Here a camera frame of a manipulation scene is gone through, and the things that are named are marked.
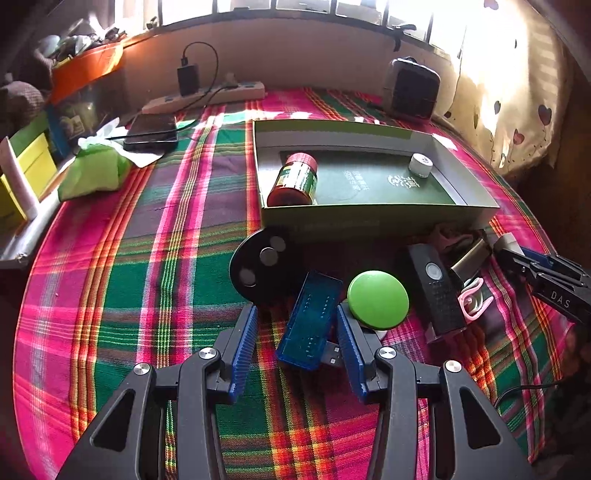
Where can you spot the green cardboard box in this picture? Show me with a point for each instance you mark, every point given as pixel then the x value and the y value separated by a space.
pixel 364 182

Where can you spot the red lid brown bottle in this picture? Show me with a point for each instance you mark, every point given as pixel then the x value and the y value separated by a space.
pixel 295 182

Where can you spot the white tube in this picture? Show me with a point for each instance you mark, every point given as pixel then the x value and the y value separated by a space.
pixel 18 180

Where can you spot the clear plastic storage box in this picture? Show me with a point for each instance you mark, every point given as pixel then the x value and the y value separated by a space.
pixel 87 110

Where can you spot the cream heart print curtain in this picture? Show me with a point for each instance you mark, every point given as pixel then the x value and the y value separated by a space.
pixel 508 83

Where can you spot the silver metal clip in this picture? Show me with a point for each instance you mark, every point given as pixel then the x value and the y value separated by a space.
pixel 471 258

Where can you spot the small white paper slip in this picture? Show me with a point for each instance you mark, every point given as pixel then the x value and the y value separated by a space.
pixel 444 142

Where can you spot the black disc with metal caps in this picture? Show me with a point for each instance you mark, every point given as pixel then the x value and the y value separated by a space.
pixel 254 263

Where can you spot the dark red cloth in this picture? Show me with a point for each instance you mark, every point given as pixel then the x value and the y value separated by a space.
pixel 450 235

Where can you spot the white tissue paper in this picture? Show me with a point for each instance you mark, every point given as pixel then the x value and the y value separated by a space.
pixel 138 154

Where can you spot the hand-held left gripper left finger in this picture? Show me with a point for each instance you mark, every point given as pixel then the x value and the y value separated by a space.
pixel 244 350

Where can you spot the yellow box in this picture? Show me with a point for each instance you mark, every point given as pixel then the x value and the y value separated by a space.
pixel 32 166

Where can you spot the green round spool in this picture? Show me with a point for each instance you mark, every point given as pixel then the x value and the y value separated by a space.
pixel 377 300

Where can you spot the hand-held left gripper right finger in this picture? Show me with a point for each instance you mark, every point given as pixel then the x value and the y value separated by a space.
pixel 349 355

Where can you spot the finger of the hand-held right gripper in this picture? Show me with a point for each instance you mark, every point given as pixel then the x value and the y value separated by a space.
pixel 558 297
pixel 538 257

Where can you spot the pile of grey clutter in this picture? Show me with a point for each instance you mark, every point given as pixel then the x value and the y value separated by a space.
pixel 74 44

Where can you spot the blue translucent usb device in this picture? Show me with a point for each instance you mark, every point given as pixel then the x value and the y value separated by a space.
pixel 309 318

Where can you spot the black charger brick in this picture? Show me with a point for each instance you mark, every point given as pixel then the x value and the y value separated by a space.
pixel 188 79

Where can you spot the green cloth pouch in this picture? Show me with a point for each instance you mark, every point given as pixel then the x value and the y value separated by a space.
pixel 92 170

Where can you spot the orange plastic bin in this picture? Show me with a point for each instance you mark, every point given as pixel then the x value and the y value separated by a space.
pixel 87 71

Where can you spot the brown checked cloth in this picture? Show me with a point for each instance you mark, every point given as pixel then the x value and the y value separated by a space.
pixel 21 99

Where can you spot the black remote control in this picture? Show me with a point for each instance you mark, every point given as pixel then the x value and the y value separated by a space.
pixel 436 295

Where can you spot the black grey portable speaker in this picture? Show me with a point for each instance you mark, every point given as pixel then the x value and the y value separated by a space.
pixel 411 90

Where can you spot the black smartphone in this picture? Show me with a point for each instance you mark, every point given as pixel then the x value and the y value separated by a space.
pixel 151 131

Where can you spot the pink plastic clip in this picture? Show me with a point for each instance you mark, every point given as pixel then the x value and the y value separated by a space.
pixel 466 307

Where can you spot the small white round cap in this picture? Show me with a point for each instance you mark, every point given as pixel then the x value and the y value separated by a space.
pixel 420 165

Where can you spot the white power strip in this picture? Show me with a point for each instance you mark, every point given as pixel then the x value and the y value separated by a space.
pixel 207 97

